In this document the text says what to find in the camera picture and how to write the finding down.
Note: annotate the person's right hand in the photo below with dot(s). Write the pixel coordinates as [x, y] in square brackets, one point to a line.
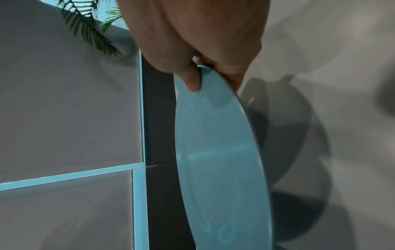
[191, 31]

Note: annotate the light blue plate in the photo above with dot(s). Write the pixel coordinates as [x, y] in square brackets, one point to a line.
[216, 146]

